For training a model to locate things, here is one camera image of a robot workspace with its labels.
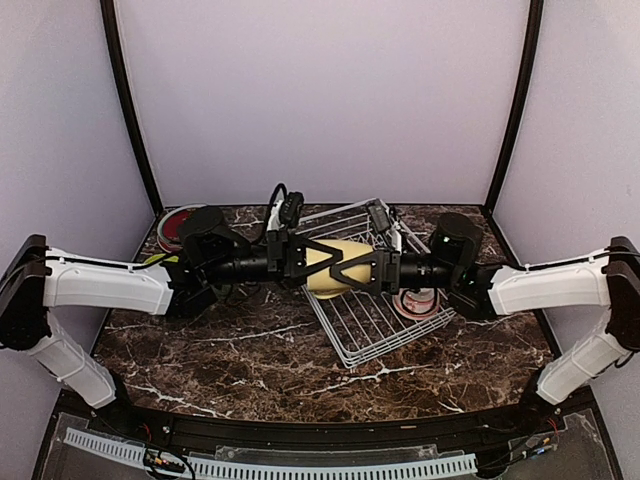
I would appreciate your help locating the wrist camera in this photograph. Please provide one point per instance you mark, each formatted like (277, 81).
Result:
(284, 210)
(385, 223)

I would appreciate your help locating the left black frame post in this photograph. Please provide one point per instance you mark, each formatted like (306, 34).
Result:
(128, 109)

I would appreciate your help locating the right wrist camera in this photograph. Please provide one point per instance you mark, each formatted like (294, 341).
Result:
(385, 223)

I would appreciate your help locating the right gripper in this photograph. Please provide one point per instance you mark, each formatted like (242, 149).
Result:
(386, 275)

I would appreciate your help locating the right black frame post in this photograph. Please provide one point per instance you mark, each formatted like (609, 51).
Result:
(521, 90)

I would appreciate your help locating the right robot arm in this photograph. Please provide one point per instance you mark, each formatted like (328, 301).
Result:
(608, 277)

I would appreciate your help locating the lime green bowl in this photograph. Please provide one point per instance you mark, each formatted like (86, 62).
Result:
(159, 258)

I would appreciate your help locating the light teal plate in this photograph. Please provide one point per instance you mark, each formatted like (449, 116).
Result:
(158, 233)

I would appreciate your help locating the black frame post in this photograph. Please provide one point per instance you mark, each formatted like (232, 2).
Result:
(128, 109)
(521, 90)

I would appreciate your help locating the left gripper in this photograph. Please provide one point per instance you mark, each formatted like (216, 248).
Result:
(285, 257)

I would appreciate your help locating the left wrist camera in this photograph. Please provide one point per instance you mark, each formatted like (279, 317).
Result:
(284, 210)

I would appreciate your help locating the dark red floral bowl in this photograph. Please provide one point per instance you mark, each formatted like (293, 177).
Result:
(172, 222)

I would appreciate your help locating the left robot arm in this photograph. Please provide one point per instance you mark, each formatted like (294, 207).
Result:
(212, 254)

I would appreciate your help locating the pink and white cup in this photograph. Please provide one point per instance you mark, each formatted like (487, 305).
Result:
(416, 305)

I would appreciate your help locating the yellow mug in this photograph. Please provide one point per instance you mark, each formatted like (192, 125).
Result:
(321, 284)

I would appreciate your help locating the white slotted cable duct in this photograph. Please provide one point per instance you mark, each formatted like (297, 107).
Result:
(250, 463)

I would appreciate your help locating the white wire dish rack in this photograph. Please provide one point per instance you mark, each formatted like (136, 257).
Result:
(361, 326)

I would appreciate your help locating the black front rail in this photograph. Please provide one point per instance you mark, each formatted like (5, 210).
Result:
(489, 433)

